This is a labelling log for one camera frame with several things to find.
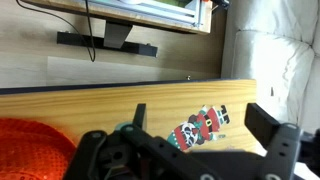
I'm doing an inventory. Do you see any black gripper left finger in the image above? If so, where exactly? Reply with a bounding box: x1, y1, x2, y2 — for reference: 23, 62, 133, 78
63, 103, 148, 180

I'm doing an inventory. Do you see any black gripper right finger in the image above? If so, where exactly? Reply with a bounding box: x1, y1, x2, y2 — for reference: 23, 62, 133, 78
244, 102, 302, 180

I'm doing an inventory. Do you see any red hat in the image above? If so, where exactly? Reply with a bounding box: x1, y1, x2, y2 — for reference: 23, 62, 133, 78
0, 117, 78, 180

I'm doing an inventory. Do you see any light wooden table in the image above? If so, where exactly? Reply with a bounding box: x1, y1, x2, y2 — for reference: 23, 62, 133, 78
0, 78, 258, 180

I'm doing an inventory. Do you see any light sectional sofa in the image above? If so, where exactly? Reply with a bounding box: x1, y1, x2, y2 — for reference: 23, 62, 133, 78
221, 0, 320, 135

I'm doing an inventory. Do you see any thin black floor cable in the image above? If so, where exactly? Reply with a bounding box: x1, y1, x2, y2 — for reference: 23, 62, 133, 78
15, 0, 96, 63
84, 0, 97, 63

